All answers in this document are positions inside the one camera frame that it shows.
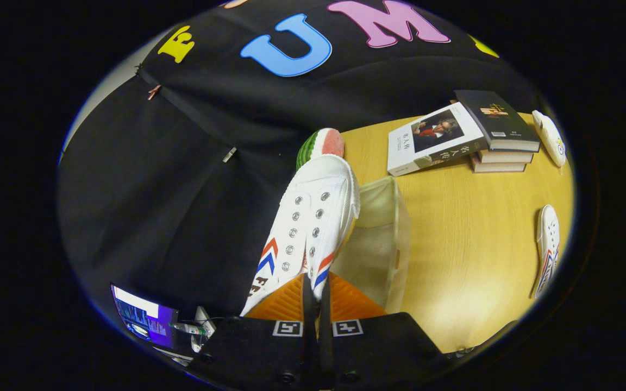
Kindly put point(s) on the black cover book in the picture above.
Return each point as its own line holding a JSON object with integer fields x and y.
{"x": 487, "y": 117}

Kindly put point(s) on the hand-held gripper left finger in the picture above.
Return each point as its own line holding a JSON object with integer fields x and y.
{"x": 258, "y": 353}

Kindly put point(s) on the watermelon slice plush toy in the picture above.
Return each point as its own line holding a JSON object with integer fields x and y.
{"x": 324, "y": 142}

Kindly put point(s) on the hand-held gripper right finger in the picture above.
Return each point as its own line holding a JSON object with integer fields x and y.
{"x": 378, "y": 353}

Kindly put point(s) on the black backdrop cloth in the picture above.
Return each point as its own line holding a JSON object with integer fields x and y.
{"x": 155, "y": 190}

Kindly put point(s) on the beige fabric storage box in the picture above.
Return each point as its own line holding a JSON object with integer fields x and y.
{"x": 378, "y": 244}

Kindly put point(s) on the white canvas shoe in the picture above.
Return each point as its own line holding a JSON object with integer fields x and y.
{"x": 313, "y": 195}
{"x": 548, "y": 239}

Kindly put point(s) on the copper clip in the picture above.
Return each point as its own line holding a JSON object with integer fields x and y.
{"x": 154, "y": 92}

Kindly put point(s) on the small plastic bottle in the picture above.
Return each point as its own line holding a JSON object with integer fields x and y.
{"x": 189, "y": 328}

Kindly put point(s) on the white portrait cover book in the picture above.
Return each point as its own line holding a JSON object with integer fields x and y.
{"x": 405, "y": 149}

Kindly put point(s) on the computer monitor screen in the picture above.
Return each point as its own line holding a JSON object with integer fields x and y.
{"x": 144, "y": 317}

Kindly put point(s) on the white cartoon face plush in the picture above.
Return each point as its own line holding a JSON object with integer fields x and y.
{"x": 549, "y": 136}

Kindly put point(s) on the silver clip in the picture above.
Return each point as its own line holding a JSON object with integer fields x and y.
{"x": 229, "y": 155}

